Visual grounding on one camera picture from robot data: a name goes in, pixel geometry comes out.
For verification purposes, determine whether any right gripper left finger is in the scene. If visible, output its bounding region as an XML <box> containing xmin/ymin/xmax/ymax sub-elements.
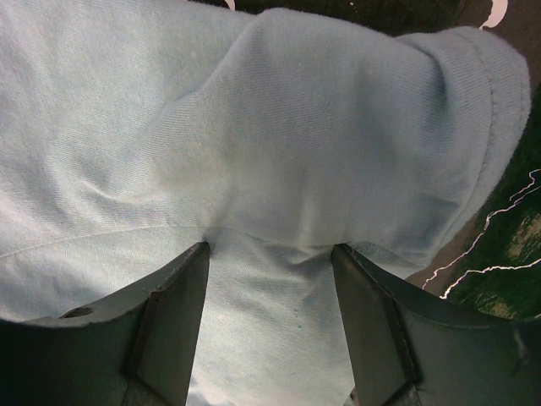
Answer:
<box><xmin>1</xmin><ymin>242</ymin><xmax>210</xmax><ymax>405</ymax></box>

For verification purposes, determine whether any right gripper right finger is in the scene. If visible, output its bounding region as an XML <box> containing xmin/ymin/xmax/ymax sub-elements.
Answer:
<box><xmin>331</xmin><ymin>244</ymin><xmax>540</xmax><ymax>405</ymax></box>

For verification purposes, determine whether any grey-blue t shirt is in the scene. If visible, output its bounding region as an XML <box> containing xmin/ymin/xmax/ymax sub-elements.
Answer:
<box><xmin>1</xmin><ymin>1</ymin><xmax>531</xmax><ymax>405</ymax></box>

